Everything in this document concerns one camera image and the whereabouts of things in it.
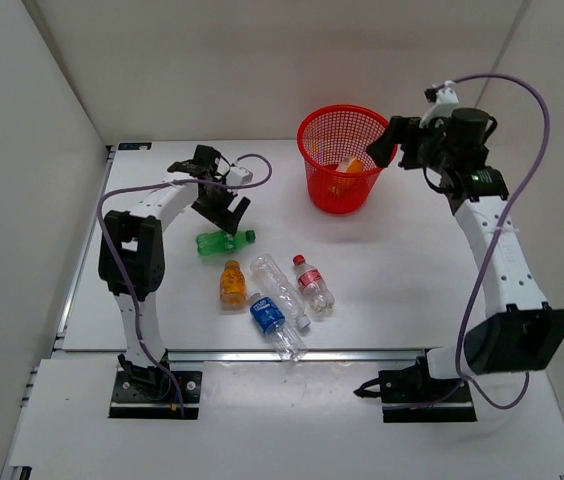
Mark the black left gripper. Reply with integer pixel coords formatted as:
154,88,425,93
192,177,250,234

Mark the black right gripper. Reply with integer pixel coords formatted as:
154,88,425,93
368,116,458,175

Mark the orange juice bottle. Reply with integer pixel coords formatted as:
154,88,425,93
220,260,247,310
329,155,364,195

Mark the green plastic soda bottle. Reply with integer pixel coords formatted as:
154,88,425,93
196,230,256,257

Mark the clear bottle red cap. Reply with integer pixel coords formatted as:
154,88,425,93
293,255,335,315

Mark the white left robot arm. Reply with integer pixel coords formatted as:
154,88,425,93
96,145,253,400

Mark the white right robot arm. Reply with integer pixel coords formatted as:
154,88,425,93
366,108,564,400

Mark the red mesh plastic bin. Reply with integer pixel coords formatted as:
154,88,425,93
296,104,389,215

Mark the large clear plastic bottle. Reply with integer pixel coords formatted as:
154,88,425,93
250,254,311,331

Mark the black label sticker, left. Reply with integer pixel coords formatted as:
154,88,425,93
117,142,152,151

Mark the clear bottle blue label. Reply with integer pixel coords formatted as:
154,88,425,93
248,292,307,362

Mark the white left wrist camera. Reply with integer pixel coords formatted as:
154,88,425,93
226,164,253,187

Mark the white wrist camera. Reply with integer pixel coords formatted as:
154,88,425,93
419,80,459,129
226,164,253,187

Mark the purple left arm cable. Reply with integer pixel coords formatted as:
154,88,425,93
96,153,273,419

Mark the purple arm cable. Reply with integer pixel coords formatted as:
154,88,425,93
384,73,552,412
96,153,273,419

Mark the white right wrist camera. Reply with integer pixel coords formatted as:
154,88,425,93
419,80,459,129

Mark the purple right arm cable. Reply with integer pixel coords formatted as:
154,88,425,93
384,73,552,412

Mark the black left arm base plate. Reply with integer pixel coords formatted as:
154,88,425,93
108,366,203,420

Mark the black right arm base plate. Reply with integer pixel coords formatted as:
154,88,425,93
354,365,477,424

